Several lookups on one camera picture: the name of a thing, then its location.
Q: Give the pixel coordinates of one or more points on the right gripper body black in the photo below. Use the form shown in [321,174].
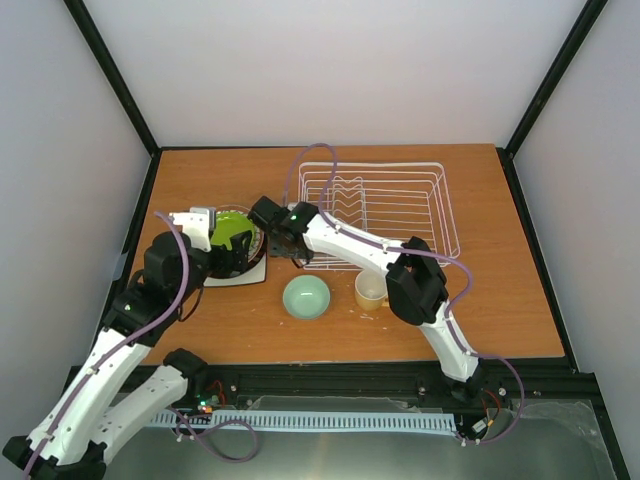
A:
[272,238]

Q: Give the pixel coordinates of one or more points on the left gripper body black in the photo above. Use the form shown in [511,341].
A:
[224,264]

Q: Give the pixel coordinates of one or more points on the green plastic plate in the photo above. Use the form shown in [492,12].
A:
[229,223]

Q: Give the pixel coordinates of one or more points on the light green ceramic bowl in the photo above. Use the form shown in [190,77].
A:
[306,297]

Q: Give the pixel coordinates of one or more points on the yellow ceramic mug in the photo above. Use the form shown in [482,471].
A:
[370,290]

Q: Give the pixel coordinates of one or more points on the white wire dish rack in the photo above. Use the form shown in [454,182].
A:
[396,200]

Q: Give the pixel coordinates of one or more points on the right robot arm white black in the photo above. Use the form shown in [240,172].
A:
[414,282]

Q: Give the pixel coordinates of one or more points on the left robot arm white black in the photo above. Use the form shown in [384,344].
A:
[84,432]

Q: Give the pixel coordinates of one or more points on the patterned round plate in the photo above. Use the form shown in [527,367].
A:
[256,247]

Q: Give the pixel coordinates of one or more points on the white square plate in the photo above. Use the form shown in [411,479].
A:
[257,274]

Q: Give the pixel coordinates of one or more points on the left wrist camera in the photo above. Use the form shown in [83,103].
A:
[198,224]

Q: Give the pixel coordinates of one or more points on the light blue cable duct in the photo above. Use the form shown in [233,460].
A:
[332,422]

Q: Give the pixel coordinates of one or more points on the black frame rail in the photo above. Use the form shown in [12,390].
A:
[419,384]

